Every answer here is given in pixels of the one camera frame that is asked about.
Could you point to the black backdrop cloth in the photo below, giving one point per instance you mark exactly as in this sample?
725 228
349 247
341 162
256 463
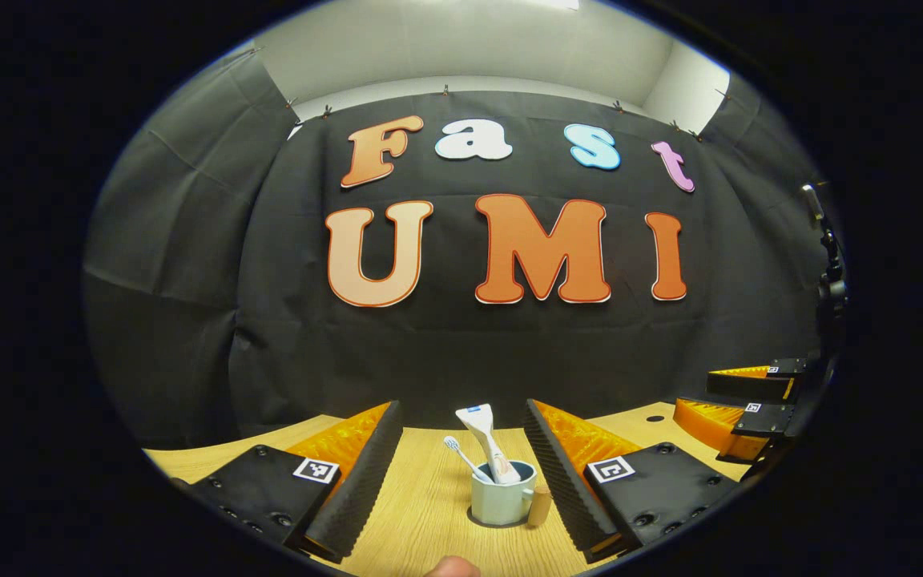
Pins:
461 353

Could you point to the smartphone on gripper mount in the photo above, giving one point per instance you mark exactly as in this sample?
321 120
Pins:
812 200

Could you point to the white toothpaste tube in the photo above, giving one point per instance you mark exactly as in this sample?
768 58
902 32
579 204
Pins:
481 425

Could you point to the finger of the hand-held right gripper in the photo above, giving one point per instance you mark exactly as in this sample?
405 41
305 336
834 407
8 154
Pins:
706 425
750 386

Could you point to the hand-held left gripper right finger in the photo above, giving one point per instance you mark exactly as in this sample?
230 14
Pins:
562 481

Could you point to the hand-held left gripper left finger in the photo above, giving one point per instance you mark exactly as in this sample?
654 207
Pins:
357 489

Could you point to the white toothbrush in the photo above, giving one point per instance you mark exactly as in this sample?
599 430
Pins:
452 443

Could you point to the wooden desktop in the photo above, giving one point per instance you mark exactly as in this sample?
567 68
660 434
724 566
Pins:
429 497

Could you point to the round dark brown coaster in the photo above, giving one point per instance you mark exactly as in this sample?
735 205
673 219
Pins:
470 517

